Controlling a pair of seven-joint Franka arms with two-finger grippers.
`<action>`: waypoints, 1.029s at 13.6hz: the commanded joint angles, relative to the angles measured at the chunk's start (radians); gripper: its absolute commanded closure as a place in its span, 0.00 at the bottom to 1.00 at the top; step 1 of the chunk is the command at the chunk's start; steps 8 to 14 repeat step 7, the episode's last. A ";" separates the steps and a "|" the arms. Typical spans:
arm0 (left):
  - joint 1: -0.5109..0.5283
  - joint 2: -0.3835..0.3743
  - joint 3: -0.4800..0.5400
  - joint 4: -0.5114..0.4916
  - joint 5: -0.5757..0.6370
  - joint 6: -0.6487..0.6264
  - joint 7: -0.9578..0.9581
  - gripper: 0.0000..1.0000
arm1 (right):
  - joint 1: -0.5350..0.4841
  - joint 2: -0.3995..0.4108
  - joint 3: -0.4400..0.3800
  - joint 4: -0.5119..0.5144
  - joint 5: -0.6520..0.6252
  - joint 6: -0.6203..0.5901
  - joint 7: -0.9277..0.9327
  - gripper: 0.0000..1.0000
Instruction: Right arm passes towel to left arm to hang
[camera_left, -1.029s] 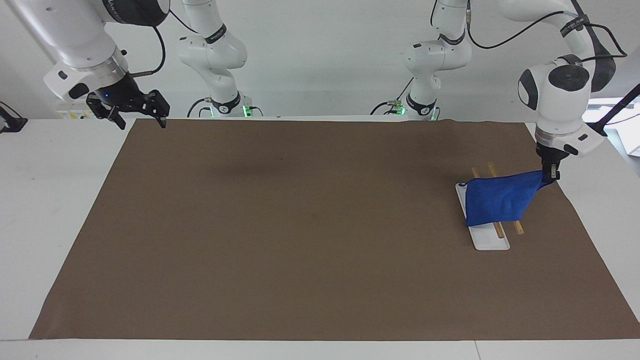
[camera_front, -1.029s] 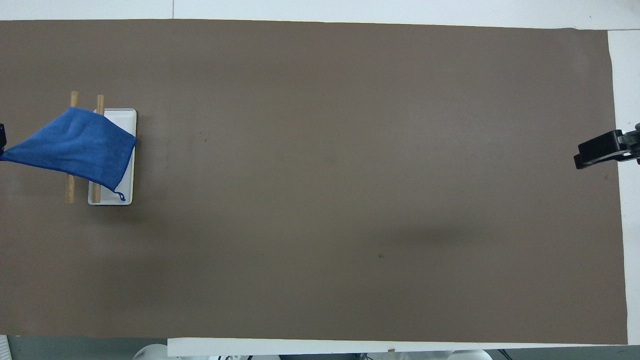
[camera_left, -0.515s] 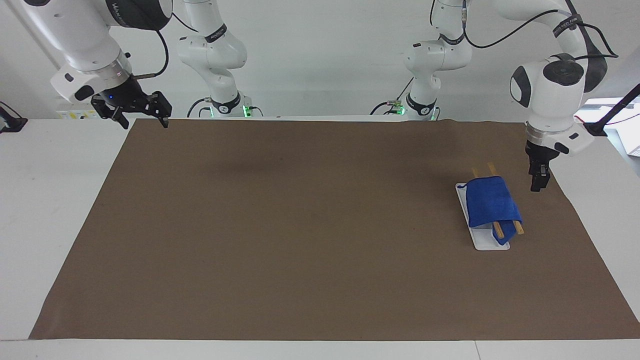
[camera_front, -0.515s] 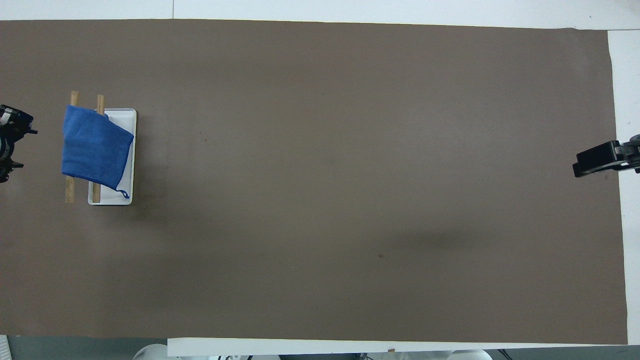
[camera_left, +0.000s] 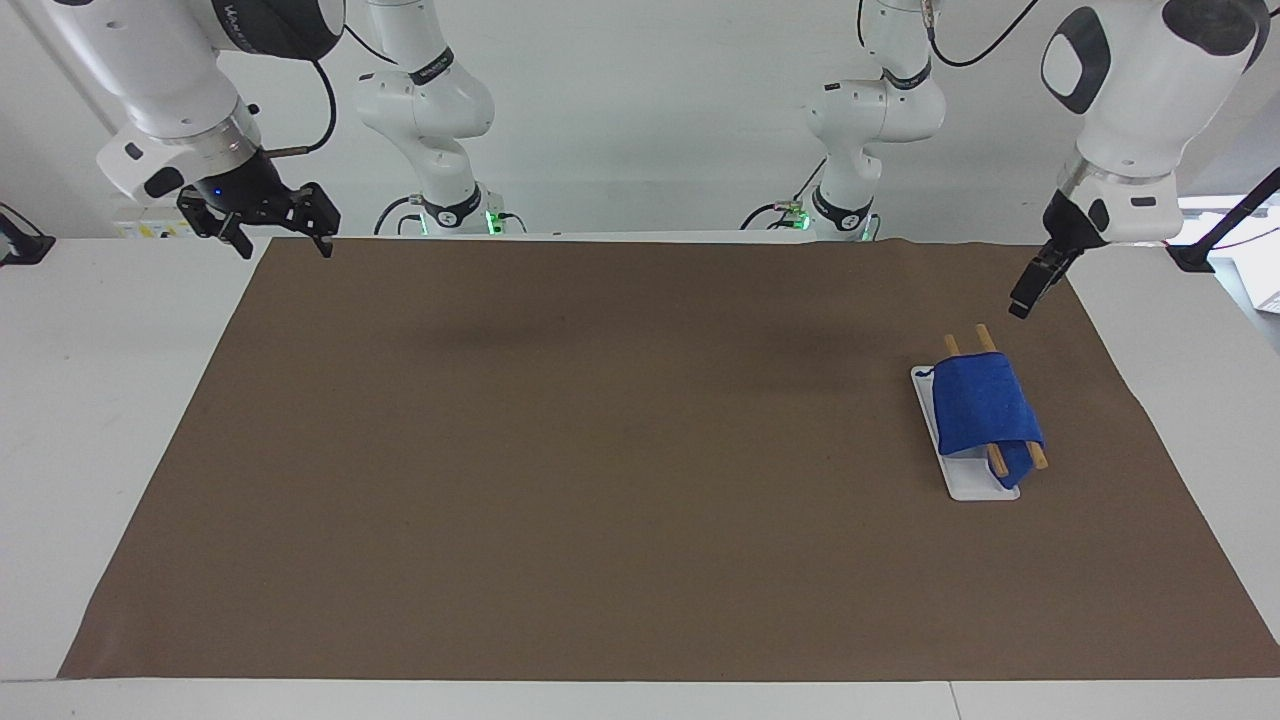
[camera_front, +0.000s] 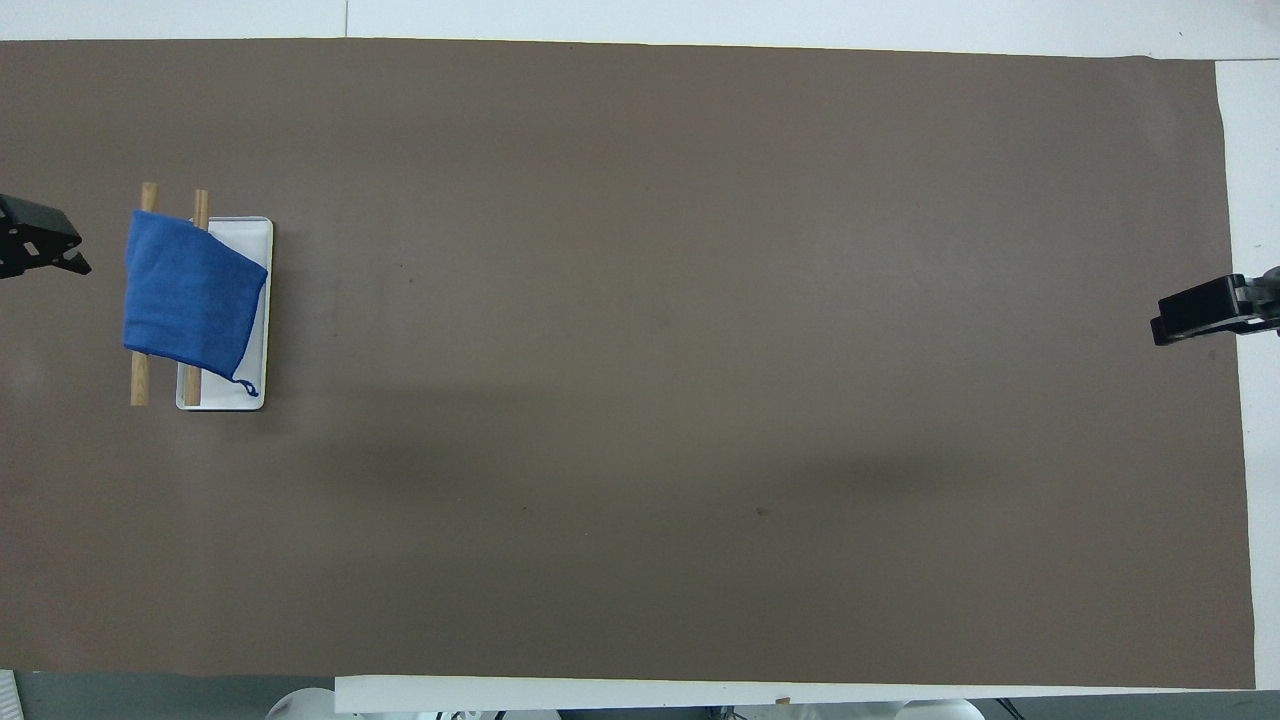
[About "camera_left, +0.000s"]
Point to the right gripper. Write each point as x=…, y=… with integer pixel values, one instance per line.
x=245, y=183

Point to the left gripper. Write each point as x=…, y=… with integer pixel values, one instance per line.
x=1068, y=225

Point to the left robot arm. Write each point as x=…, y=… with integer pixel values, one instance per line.
x=1130, y=100

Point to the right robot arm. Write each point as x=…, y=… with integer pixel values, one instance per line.
x=170, y=80

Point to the blue towel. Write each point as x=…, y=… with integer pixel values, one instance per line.
x=982, y=405

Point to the black stand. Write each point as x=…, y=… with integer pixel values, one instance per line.
x=1225, y=228
x=22, y=245

